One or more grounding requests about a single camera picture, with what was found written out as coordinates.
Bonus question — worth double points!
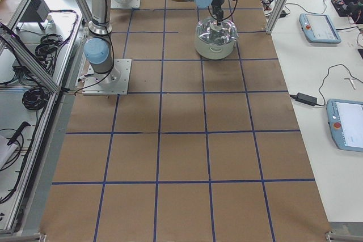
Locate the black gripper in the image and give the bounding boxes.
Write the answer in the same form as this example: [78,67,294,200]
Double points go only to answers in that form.
[211,0,225,26]

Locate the glass pot lid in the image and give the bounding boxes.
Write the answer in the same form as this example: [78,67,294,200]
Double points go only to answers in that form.
[196,16,238,46]

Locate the pale green cooking pot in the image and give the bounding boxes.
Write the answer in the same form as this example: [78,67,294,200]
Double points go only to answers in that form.
[195,31,238,60]

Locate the far blue teach pendant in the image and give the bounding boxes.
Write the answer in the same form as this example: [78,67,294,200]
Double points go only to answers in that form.
[299,14,341,44]

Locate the blue teach pendant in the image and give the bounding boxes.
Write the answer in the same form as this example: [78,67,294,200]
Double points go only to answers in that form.
[299,14,341,44]
[326,99,362,152]

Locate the black power adapter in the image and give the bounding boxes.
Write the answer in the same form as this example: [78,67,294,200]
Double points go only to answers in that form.
[295,92,317,106]

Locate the brown paper table mat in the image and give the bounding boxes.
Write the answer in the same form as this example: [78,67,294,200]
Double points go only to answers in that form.
[40,0,330,241]

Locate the near blue teach pendant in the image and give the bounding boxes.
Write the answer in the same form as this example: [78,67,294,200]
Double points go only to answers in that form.
[326,99,362,152]

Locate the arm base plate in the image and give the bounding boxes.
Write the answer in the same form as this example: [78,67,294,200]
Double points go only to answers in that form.
[82,59,132,95]
[111,0,141,10]

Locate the coiled black cables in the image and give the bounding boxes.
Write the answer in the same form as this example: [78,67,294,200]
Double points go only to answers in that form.
[34,33,70,70]

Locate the aluminium side frame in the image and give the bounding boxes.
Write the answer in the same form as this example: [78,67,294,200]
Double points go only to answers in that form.
[1,0,89,241]

